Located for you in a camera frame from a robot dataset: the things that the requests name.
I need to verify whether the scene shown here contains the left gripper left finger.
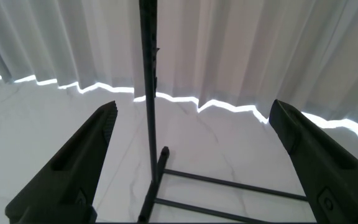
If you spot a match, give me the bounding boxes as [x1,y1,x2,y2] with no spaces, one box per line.
[4,100,119,224]

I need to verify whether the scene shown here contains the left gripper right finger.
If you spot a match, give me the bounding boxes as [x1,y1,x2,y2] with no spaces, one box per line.
[268,99,358,224]

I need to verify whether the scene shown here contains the black clothes rack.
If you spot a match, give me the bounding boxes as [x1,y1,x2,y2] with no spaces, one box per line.
[137,0,310,224]

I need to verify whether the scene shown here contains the white curtain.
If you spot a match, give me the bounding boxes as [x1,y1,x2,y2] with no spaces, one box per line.
[0,0,358,141]

